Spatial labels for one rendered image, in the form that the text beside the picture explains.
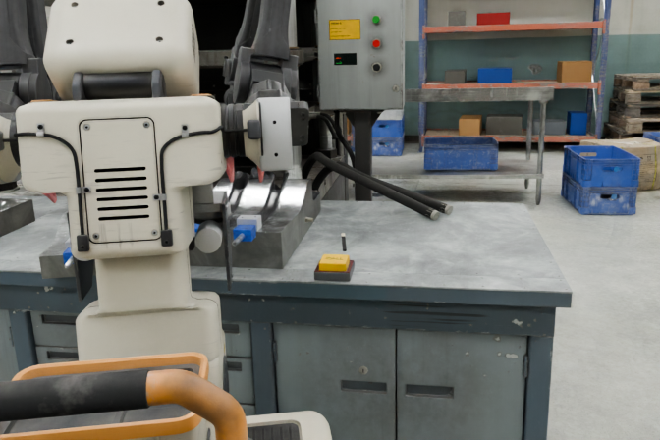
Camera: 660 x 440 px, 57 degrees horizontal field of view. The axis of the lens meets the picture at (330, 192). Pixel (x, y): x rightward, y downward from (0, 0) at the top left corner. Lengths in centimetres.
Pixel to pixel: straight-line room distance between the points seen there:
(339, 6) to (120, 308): 146
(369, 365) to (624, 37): 702
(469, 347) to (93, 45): 100
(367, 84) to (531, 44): 592
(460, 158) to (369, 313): 378
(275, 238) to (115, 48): 64
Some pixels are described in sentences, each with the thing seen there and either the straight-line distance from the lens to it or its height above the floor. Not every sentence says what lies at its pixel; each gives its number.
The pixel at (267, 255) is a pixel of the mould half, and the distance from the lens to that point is 142.
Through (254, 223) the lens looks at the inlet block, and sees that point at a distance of 141.
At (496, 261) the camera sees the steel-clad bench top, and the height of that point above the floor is 80.
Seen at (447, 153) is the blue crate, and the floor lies 40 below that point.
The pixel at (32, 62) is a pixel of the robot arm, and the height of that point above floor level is 129.
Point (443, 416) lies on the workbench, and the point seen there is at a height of 45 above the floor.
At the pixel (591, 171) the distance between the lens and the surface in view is 486.
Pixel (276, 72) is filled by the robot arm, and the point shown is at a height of 126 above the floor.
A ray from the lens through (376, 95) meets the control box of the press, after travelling 217.
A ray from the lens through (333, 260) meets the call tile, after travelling 135.
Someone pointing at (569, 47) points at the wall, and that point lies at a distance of 805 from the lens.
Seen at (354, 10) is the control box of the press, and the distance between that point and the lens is 217.
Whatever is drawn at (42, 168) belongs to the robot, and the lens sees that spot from 92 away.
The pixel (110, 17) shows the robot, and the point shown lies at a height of 135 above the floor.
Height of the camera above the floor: 131
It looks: 14 degrees down
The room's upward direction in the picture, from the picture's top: 2 degrees counter-clockwise
